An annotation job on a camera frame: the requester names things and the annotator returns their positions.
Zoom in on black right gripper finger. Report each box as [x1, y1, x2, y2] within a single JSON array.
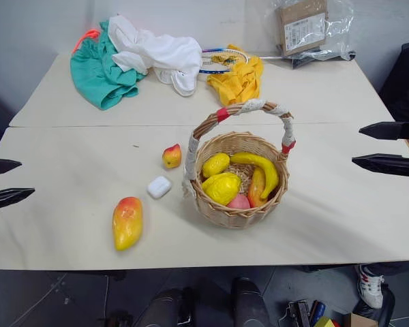
[[359, 121, 409, 141], [351, 153, 409, 185]]

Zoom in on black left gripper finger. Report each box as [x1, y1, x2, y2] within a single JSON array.
[[0, 187, 36, 213], [0, 159, 22, 177]]

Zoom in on dark trouser leg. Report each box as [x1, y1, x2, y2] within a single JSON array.
[[359, 261, 409, 277]]

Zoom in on cardboard box in plastic bag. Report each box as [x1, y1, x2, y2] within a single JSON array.
[[264, 0, 357, 70]]

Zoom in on large yellow orange mango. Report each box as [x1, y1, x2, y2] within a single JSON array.
[[112, 196, 144, 252]]

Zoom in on teal garment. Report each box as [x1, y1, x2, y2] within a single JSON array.
[[70, 20, 147, 111]]

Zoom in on white red sneaker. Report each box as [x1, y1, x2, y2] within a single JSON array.
[[356, 264, 385, 309]]

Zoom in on yellow banana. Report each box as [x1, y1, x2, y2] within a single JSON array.
[[229, 151, 279, 200]]

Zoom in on brown cardboard box with label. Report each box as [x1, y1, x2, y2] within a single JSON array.
[[275, 0, 329, 57]]

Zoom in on small orange red mango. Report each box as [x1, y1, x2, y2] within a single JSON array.
[[247, 167, 269, 208]]

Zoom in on white earbuds case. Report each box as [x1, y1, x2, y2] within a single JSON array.
[[147, 175, 172, 199]]

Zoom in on pink peach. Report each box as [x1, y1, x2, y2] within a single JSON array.
[[227, 193, 252, 209]]

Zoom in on small open cardboard box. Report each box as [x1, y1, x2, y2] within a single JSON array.
[[343, 312, 378, 327]]

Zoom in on yellow garment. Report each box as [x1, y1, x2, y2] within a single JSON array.
[[207, 44, 264, 106]]

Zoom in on small red yellow peach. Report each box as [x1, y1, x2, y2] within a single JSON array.
[[162, 143, 183, 169]]

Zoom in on large yellow lemon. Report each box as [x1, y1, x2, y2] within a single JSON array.
[[201, 172, 242, 206]]

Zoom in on small yellow lemon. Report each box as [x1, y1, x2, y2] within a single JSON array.
[[202, 153, 231, 178]]

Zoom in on black metal tool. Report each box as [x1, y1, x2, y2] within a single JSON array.
[[286, 299, 311, 327]]

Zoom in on dark rounded shape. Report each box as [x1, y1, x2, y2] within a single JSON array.
[[231, 277, 270, 327], [139, 288, 192, 327]]

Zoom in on badminton racket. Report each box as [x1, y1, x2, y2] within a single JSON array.
[[197, 47, 284, 75]]

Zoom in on white garment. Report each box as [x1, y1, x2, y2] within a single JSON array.
[[108, 15, 202, 97]]

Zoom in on orange drawstring cord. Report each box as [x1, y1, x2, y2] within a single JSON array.
[[71, 29, 100, 55]]

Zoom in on wicker basket with handle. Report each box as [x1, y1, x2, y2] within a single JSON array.
[[182, 99, 297, 230]]

